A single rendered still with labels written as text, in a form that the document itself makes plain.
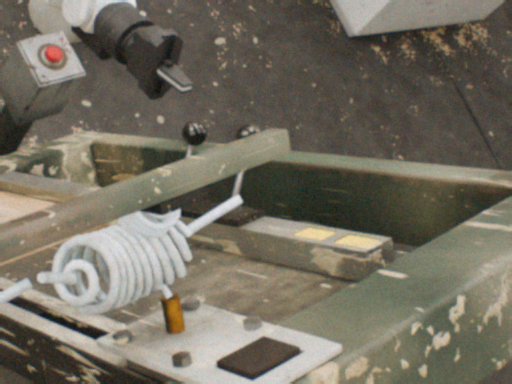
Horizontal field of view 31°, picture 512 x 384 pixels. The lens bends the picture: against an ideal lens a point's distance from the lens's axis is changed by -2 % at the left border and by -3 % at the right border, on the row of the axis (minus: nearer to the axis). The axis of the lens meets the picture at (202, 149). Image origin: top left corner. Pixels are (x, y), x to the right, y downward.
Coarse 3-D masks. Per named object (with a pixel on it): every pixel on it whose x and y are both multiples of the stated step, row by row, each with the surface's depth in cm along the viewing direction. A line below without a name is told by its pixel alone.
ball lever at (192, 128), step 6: (192, 120) 138; (186, 126) 137; (192, 126) 137; (198, 126) 137; (204, 126) 138; (186, 132) 137; (192, 132) 136; (198, 132) 137; (204, 132) 137; (186, 138) 137; (192, 138) 137; (198, 138) 137; (204, 138) 138; (192, 144) 138; (198, 144) 138; (192, 150) 138; (186, 156) 138
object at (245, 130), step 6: (246, 126) 128; (252, 126) 128; (240, 132) 128; (246, 132) 127; (252, 132) 127; (240, 138) 128; (240, 174) 128; (240, 180) 128; (234, 186) 128; (240, 186) 128; (234, 192) 128; (234, 210) 127; (240, 210) 127
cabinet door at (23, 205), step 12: (0, 192) 176; (0, 204) 167; (12, 204) 165; (24, 204) 164; (36, 204) 162; (48, 204) 161; (0, 216) 160; (12, 216) 158; (96, 228) 148; (36, 252) 141; (0, 264) 137
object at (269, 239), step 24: (24, 192) 170; (48, 192) 163; (72, 192) 158; (192, 240) 133; (216, 240) 128; (240, 240) 124; (264, 240) 120; (288, 240) 117; (312, 240) 114; (336, 240) 112; (384, 240) 109; (288, 264) 118; (312, 264) 114; (336, 264) 111; (360, 264) 108; (384, 264) 109
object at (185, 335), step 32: (192, 192) 68; (128, 224) 72; (160, 224) 71; (0, 288) 106; (0, 320) 98; (32, 320) 94; (64, 320) 95; (96, 320) 92; (160, 320) 80; (192, 320) 79; (224, 320) 77; (256, 320) 75; (0, 352) 101; (32, 352) 94; (64, 352) 88; (96, 352) 84; (128, 352) 74; (160, 352) 73; (192, 352) 72; (224, 352) 71; (320, 352) 68
